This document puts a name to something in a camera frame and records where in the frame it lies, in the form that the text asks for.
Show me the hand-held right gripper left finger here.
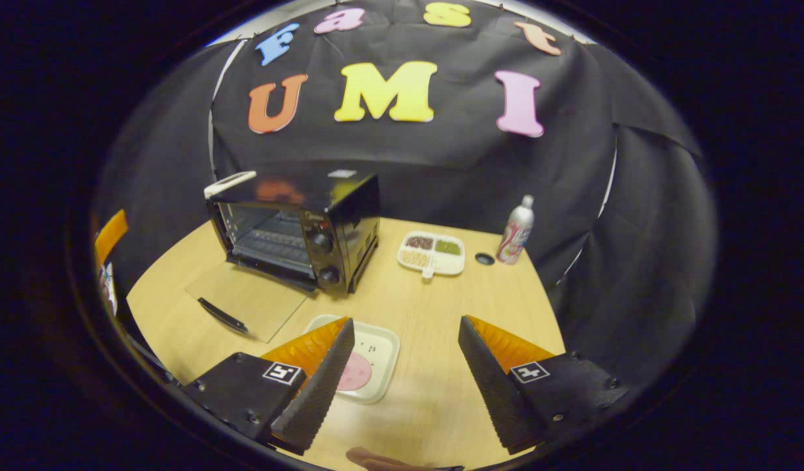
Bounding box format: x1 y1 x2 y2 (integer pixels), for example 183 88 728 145
183 317 355 457

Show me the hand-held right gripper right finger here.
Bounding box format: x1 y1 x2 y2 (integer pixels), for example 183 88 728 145
458 315 628 455

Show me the pink ham slice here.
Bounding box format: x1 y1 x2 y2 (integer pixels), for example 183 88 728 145
336 351 374 393

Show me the cream square food tray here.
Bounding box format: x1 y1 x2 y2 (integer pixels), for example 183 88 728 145
304 314 401 405

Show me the black electric oven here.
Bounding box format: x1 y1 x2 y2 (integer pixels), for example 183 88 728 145
184 169 381 344

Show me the white divided grain dish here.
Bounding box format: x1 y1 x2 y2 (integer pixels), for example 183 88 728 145
396 230 466 281

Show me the silver drink bottle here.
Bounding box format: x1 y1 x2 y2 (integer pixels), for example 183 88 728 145
495 194 535 266

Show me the black backdrop cloth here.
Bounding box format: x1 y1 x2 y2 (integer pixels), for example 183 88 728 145
91 0 720 393

